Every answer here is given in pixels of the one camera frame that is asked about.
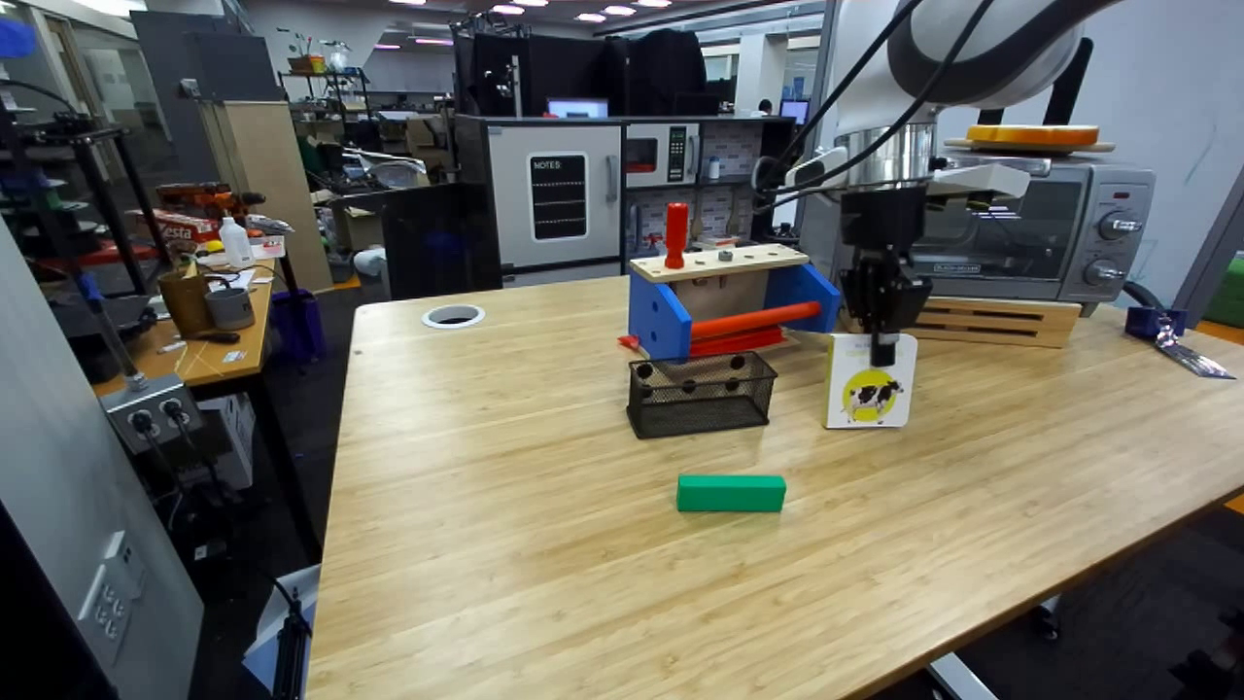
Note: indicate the yellow and white book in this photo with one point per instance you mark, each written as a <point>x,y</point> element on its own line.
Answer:
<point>865,395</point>

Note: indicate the wooden side desk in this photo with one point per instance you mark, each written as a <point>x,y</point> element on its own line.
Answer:
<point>212,368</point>

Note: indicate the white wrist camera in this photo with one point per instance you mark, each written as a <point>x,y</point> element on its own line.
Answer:
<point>988,176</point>

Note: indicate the black mesh box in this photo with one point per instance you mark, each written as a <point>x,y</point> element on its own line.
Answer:
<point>685,397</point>

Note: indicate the green rectangular block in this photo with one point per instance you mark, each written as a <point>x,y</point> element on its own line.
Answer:
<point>729,493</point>

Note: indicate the red toy screwdriver handle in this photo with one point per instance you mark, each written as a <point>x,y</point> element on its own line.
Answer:
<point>674,235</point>

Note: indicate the blue spatula holder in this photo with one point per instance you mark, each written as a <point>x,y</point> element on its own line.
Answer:
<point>1147,320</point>

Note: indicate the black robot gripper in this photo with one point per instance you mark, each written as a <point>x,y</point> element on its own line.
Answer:
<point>882,231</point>

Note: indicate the white lab oven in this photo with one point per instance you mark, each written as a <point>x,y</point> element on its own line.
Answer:
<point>556,191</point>

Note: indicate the orange plate on oven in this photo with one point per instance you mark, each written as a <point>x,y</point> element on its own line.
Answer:
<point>1031,139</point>

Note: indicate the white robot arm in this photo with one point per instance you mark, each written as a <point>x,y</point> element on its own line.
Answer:
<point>896,64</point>

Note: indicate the wooden blue toy toolbox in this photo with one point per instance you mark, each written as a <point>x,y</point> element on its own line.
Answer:
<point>729,302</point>

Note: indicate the grey toaster oven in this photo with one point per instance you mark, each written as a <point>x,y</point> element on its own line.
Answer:
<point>1066,240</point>

